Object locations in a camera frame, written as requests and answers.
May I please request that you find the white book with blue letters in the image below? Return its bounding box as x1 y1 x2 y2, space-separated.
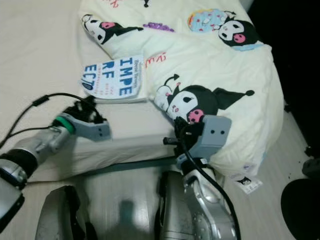
80 54 145 100

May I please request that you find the cream cartoon print blanket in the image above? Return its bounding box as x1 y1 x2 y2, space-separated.
78 0 285 193

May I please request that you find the cream sheeted bed mattress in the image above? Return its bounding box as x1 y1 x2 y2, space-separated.
0 0 286 183

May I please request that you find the silver right robot leg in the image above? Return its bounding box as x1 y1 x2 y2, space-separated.
155 171 191 240

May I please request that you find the black floor fan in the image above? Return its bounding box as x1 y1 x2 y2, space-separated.
280 160 320 240

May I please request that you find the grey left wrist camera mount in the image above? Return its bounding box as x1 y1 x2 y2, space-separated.
72 114 112 142

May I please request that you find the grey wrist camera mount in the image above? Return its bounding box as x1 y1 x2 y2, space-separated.
72 114 112 142
190 115 232 161

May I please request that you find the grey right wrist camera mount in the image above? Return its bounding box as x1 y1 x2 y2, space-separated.
190 115 232 161

